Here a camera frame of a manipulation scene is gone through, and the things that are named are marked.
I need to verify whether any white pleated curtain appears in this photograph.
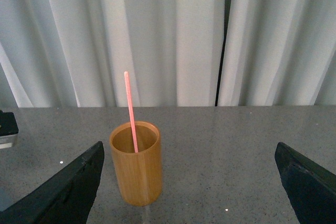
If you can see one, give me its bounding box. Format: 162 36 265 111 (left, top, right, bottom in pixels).
1 0 335 108

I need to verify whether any pink chopstick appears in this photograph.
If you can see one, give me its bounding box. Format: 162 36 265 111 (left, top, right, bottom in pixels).
124 71 139 153

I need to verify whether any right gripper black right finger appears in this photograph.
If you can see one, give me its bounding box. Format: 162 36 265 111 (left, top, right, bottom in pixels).
275 142 335 223

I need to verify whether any black and silver device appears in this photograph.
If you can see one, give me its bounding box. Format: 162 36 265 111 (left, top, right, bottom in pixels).
0 110 19 149

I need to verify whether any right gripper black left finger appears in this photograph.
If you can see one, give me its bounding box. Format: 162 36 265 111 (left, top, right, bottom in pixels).
1 141 104 223

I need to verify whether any bamboo cylindrical chopstick holder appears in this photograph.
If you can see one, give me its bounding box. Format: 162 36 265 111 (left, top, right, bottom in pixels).
109 121 163 206

